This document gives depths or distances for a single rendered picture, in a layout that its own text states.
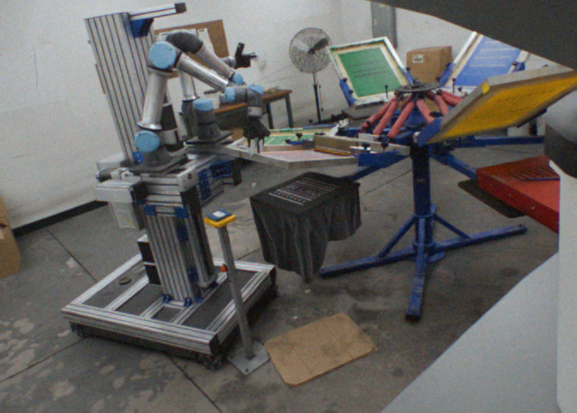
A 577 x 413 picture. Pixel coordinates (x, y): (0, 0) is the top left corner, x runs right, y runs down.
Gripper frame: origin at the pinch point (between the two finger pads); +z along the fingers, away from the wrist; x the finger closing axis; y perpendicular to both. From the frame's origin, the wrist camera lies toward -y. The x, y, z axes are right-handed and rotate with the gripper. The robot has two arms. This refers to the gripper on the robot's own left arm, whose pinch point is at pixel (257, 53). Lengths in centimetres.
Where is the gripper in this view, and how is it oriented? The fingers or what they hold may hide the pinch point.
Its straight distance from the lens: 330.0
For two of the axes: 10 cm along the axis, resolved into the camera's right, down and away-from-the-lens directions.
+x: 6.6, 3.2, -6.8
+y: 0.5, 8.8, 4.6
